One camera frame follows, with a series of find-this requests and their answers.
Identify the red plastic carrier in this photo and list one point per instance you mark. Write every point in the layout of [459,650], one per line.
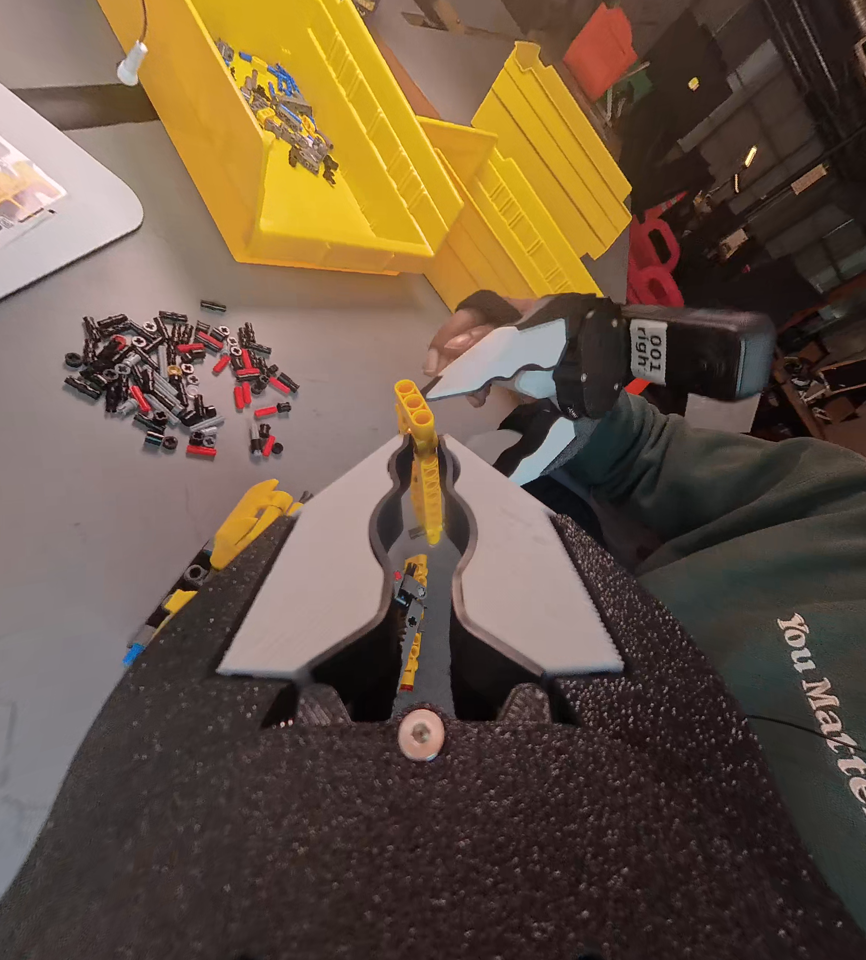
[646,225]
[639,289]

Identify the white flat board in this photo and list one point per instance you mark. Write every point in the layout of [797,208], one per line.
[95,225]

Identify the orange plastic item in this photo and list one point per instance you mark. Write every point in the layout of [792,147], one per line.
[598,52]

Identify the yellow lego panel assembly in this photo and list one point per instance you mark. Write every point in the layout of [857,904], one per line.
[418,409]

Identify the pile of small lego pins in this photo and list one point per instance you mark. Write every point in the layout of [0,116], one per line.
[155,375]

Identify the yellow lego vehicle model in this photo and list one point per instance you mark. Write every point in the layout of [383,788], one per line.
[245,525]

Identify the heap of mixed lego parts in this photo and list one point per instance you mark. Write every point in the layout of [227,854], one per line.
[290,112]

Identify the lego sticker sheet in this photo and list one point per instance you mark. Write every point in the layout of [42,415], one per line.
[5,187]

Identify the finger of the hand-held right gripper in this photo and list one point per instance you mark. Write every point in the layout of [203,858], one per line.
[500,360]
[545,450]

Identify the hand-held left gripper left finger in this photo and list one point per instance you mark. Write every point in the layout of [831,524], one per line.
[305,592]

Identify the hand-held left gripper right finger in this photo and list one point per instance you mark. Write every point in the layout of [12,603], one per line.
[530,592]

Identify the person's right forearm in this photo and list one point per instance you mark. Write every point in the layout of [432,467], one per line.
[702,480]

